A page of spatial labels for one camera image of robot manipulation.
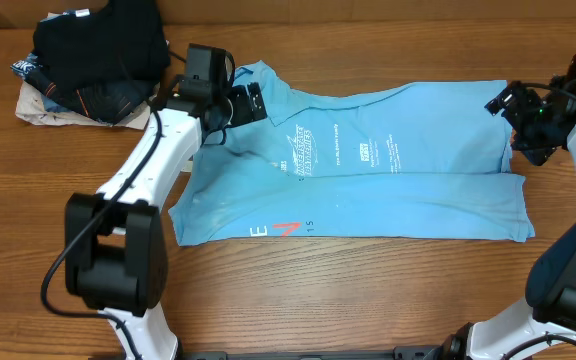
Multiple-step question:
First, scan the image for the light blue printed t-shirt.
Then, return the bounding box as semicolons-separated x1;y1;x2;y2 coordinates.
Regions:
169;62;535;245

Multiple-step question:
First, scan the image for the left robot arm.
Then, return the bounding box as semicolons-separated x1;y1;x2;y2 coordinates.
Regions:
53;44;266;359

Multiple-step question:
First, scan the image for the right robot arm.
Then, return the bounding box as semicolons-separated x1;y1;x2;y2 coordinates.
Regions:
393;54;576;360

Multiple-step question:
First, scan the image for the dark patterned folded garment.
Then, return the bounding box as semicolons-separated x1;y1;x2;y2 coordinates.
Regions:
11;53;158;126

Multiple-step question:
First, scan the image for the black folded shirt on pile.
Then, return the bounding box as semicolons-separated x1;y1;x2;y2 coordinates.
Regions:
33;0;170;91

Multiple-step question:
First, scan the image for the beige folded garment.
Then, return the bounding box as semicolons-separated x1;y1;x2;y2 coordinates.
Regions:
15;82;150;130

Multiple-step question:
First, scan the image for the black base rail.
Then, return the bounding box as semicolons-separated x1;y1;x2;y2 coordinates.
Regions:
181;345;453;360

